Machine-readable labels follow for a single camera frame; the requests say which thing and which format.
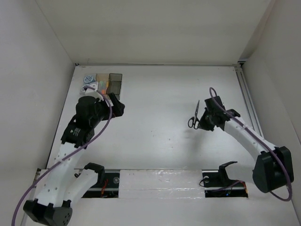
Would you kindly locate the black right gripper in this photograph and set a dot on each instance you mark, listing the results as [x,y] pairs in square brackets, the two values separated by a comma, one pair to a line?
[202,125]

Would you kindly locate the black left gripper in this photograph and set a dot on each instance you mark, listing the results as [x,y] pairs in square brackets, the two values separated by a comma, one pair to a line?
[118,108]

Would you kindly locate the black handled scissors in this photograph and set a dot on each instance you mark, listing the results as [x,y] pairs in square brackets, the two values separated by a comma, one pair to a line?
[193,121]

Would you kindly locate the yellow capped orange highlighter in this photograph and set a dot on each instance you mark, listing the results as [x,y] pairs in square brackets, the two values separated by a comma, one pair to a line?
[107,86]

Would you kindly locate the green capped highlighter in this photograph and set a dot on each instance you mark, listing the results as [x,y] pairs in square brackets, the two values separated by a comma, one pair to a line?
[100,85]

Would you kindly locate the orange capped grey highlighter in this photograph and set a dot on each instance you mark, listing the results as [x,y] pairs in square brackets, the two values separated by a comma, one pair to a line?
[104,87]

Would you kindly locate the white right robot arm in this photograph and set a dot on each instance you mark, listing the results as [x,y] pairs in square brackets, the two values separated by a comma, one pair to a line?
[273,165]

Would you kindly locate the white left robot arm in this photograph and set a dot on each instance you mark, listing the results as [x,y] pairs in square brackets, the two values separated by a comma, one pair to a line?
[62,188]

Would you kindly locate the smoky grey plastic container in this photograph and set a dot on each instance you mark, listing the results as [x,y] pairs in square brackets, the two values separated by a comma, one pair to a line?
[115,82]

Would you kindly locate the amber plastic container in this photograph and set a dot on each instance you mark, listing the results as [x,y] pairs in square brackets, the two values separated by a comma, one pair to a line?
[102,77]

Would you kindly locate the clear plastic container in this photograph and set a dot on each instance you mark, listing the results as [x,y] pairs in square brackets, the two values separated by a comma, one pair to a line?
[84,76]

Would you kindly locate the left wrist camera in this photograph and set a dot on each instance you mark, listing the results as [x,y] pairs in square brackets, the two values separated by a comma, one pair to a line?
[92,90]

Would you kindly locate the aluminium rail right edge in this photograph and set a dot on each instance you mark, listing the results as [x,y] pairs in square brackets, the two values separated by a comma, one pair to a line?
[247,98]

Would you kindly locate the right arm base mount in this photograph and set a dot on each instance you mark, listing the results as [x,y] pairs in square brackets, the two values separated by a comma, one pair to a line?
[217,184]

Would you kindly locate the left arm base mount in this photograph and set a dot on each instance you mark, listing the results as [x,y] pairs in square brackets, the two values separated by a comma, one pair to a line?
[108,188]

